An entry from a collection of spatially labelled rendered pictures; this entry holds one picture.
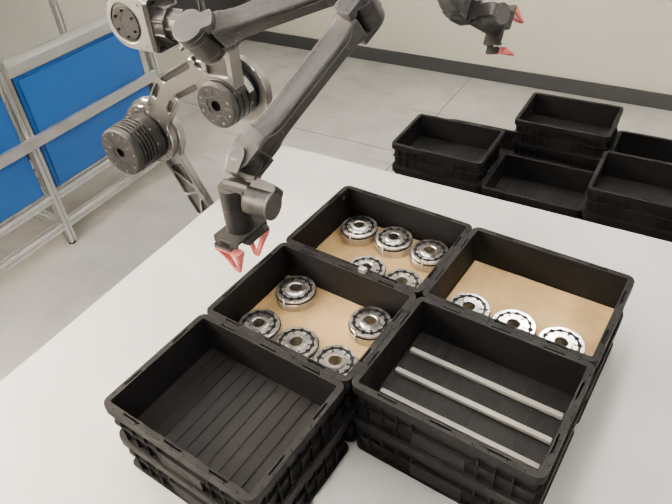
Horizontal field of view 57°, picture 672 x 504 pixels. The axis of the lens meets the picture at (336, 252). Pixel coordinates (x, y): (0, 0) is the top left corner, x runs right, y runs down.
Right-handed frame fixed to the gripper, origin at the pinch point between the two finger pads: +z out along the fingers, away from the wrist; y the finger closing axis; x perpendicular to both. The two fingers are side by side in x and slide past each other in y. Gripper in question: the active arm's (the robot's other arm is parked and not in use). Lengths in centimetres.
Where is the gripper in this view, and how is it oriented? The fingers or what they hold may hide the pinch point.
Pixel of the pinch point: (247, 260)
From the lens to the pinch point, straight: 136.1
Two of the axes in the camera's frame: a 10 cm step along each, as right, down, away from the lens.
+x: -8.3, -3.1, 4.6
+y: 5.5, -5.6, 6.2
